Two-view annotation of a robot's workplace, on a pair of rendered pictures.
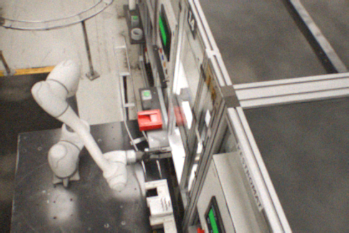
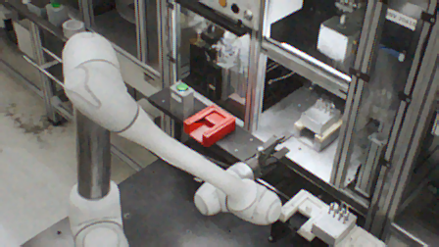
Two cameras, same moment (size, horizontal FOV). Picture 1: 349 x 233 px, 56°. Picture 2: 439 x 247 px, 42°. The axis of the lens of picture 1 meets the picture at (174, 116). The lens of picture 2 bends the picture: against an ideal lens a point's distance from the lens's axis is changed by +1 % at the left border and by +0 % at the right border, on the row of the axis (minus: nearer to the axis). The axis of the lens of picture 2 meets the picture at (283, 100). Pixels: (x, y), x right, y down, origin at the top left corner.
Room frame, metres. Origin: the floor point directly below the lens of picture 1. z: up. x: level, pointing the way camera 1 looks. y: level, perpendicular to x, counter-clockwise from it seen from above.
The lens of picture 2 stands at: (-0.14, 0.97, 2.36)
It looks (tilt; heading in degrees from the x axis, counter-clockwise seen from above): 37 degrees down; 322
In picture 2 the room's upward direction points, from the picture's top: 7 degrees clockwise
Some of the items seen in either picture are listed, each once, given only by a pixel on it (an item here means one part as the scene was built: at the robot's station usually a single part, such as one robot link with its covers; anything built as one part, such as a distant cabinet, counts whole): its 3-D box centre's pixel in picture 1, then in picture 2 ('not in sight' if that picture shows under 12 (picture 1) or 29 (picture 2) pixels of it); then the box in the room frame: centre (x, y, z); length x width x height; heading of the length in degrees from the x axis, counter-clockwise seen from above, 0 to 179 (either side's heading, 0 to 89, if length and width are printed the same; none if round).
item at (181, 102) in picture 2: (148, 99); (183, 99); (1.48, 0.21, 0.97); 0.08 x 0.08 x 0.12; 17
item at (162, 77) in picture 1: (159, 64); (207, 11); (1.44, 0.13, 1.37); 0.36 x 0.04 x 0.04; 17
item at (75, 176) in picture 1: (65, 171); not in sight; (0.97, 0.70, 0.71); 0.22 x 0.18 x 0.06; 17
